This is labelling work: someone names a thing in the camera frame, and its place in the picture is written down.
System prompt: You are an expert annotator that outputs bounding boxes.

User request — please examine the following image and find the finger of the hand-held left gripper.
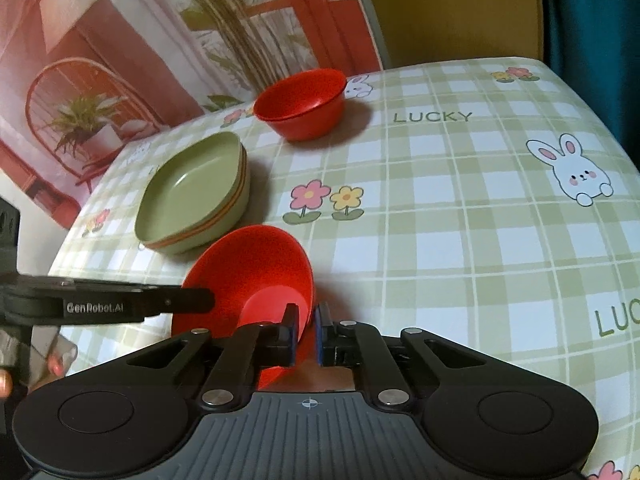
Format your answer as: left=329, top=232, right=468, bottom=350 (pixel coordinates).
left=142, top=284, right=216, bottom=319

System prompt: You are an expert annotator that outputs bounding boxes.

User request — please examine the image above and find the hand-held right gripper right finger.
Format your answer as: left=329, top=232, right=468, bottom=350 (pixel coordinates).
left=315, top=302, right=501, bottom=413

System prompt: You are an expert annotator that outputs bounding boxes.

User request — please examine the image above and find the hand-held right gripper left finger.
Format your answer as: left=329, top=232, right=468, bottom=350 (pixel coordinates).
left=125, top=304, right=301, bottom=411

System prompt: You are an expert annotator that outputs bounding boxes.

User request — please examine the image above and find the red plastic bowl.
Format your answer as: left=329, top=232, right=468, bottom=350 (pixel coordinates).
left=171, top=225, right=317, bottom=393
left=253, top=68, right=348, bottom=141

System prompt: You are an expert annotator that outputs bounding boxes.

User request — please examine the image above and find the green square plate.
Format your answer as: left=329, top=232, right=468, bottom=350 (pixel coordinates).
left=135, top=131, right=246, bottom=243
left=140, top=145, right=250, bottom=255

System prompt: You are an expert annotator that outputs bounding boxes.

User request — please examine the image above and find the person's left hand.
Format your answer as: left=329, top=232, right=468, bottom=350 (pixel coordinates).
left=0, top=327, right=79, bottom=402

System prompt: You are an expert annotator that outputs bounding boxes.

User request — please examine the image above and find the checked bunny print tablecloth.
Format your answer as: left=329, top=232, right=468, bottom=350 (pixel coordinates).
left=47, top=56, right=640, bottom=480

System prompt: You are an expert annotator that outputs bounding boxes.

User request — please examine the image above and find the printed room scene backdrop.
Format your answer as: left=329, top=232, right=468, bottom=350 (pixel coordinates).
left=0, top=0, right=386, bottom=231

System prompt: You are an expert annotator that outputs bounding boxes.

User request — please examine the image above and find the brown wooden panel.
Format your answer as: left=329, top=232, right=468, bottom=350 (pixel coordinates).
left=355, top=0, right=547, bottom=69

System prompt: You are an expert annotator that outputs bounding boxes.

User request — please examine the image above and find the blue curtain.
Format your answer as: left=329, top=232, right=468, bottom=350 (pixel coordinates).
left=540, top=0, right=640, bottom=171

